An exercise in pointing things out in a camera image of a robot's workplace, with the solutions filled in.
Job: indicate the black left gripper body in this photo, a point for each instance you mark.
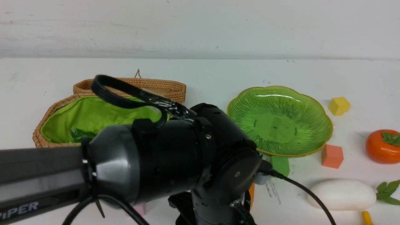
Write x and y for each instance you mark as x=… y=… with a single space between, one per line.
x=194 y=210

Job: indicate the yellow banana toy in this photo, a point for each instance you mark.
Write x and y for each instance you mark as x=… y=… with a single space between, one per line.
x=367 y=220

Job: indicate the orange foam cube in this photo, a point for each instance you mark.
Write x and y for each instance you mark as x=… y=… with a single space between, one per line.
x=332 y=156

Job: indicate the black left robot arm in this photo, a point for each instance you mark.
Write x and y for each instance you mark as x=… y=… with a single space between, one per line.
x=205 y=168

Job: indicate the green foam cube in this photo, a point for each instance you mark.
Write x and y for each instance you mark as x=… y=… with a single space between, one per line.
x=281 y=164

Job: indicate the pink foam block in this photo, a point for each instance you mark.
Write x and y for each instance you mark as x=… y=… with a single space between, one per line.
x=144 y=208

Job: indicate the green glass leaf plate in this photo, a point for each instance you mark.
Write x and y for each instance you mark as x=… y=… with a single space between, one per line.
x=281 y=121

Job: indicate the orange persimmon toy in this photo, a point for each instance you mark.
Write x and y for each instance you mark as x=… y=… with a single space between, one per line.
x=383 y=146

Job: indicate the yellow foam cube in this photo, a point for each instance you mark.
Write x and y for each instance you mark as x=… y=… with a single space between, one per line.
x=338 y=106

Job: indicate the yellow orange mango toy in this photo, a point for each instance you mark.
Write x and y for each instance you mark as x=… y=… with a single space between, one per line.
x=252 y=193

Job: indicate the woven rattan basket lid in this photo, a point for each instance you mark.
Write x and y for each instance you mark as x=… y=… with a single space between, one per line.
x=172 y=90

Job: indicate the white radish toy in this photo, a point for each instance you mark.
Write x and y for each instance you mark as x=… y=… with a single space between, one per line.
x=345 y=194

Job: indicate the woven rattan basket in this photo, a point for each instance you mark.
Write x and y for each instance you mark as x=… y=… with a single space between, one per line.
x=66 y=121

